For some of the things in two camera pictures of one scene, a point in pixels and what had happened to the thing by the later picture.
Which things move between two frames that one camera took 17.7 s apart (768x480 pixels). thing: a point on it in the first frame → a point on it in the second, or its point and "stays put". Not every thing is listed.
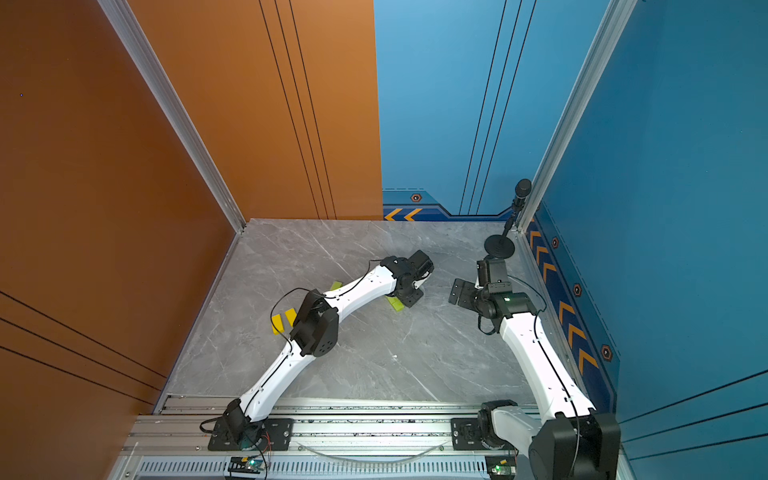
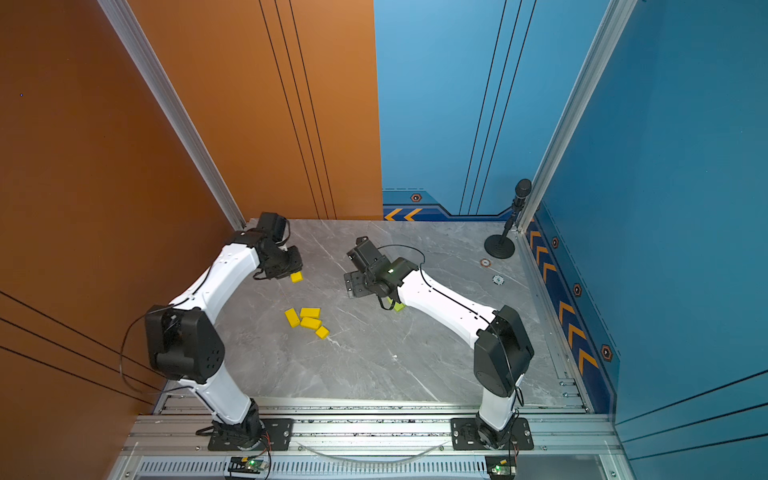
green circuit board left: [245, 465] stays put
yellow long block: [291, 315] stays put
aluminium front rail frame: [186, 438] stays put
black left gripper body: [413, 296] → [287, 263]
